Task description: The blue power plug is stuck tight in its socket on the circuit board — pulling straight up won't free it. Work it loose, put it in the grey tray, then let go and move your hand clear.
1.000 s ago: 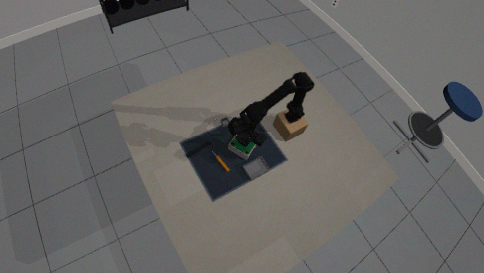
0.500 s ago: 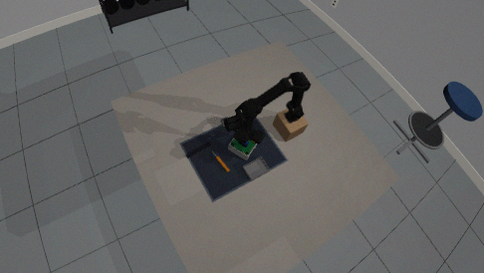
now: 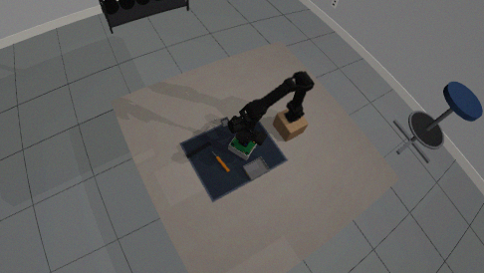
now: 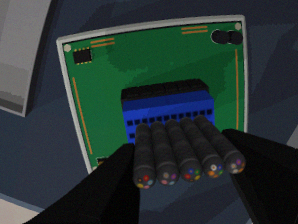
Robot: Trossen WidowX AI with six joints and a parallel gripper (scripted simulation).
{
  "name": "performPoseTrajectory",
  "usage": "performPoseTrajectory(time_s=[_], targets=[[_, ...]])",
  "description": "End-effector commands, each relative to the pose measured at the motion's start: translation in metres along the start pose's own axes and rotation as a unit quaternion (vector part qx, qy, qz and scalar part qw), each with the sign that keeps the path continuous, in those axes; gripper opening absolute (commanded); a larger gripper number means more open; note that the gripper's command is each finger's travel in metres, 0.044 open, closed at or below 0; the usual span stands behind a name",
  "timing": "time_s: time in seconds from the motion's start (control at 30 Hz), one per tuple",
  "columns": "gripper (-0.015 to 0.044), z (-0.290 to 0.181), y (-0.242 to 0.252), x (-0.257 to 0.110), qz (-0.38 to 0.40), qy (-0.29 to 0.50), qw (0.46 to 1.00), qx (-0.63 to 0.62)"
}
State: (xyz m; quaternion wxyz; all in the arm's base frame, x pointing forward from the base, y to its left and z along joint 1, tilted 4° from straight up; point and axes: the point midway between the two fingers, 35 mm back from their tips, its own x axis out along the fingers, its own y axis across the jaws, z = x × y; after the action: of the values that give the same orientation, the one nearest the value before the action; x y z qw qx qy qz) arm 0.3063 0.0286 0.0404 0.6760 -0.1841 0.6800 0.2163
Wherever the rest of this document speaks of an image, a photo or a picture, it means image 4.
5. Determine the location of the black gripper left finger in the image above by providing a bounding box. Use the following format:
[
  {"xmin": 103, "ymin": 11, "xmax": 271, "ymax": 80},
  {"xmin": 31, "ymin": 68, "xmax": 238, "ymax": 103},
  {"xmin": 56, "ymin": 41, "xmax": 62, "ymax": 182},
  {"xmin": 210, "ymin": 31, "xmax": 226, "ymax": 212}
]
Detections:
[{"xmin": 24, "ymin": 143, "xmax": 140, "ymax": 224}]

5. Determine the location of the dark blue-grey work mat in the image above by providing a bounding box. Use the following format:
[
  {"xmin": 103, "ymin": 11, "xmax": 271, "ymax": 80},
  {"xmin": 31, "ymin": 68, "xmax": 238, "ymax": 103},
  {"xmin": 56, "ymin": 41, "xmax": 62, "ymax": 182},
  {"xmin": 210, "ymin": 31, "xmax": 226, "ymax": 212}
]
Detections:
[{"xmin": 0, "ymin": 0, "xmax": 298, "ymax": 224}]

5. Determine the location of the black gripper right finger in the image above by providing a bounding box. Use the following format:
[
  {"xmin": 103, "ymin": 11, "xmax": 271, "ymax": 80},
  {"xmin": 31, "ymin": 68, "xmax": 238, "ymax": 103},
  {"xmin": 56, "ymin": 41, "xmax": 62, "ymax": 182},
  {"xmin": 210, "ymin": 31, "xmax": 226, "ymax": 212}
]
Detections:
[{"xmin": 222, "ymin": 128, "xmax": 298, "ymax": 224}]

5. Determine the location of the green circuit board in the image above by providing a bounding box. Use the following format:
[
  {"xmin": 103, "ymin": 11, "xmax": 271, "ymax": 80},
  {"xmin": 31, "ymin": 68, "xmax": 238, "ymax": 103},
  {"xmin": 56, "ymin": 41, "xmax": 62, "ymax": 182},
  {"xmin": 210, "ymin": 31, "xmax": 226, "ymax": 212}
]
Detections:
[{"xmin": 63, "ymin": 22, "xmax": 245, "ymax": 171}]

